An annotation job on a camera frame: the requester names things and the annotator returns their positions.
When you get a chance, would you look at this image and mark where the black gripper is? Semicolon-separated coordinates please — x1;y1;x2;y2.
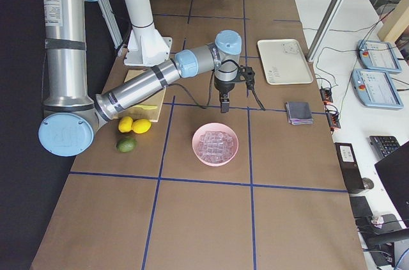
214;78;235;113

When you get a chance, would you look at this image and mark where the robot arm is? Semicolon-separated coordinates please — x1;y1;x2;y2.
38;0;242;157

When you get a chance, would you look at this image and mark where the clear ice cubes pile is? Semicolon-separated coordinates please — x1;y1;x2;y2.
197;131;235;164

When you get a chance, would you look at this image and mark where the pink bowl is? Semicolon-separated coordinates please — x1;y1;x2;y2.
192;123;238;166

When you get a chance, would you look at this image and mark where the cream bear tray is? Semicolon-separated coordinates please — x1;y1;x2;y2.
257;39;313;85

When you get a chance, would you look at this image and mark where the grey folded cloth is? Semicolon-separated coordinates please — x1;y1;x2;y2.
286;102;313;125

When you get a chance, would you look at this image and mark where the yellow plastic knife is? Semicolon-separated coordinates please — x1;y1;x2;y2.
135;104;158;110

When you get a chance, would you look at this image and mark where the yellow lemon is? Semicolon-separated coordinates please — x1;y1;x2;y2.
131;119;151;134
118;116;134;133

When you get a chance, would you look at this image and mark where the orange black power strip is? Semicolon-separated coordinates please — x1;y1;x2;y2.
320;88;333;104

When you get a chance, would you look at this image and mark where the green avocado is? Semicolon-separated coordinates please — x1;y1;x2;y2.
116;137;137;153

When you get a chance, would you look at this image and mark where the black box device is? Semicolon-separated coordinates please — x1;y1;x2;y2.
334;143;365;194

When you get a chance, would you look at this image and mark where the lower teach pendant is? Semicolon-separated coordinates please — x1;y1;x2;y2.
351;69;404;109

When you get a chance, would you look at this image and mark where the teach pendant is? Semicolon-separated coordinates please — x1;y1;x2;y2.
351;69;404;109
357;40;402;74

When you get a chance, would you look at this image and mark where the upper teach pendant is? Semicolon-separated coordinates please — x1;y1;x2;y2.
357;40;402;74

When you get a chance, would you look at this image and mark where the computer mouse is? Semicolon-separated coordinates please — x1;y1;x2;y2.
362;177;374;190

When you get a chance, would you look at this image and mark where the black keyboard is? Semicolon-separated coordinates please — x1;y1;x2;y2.
369;136;400;159

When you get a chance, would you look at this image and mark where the black laptop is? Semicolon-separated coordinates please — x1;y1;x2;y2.
375;142;409;220

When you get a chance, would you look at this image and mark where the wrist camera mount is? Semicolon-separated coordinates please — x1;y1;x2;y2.
238;65;266;111

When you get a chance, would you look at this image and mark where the aluminium frame post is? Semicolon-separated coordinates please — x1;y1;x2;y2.
307;0;344;62

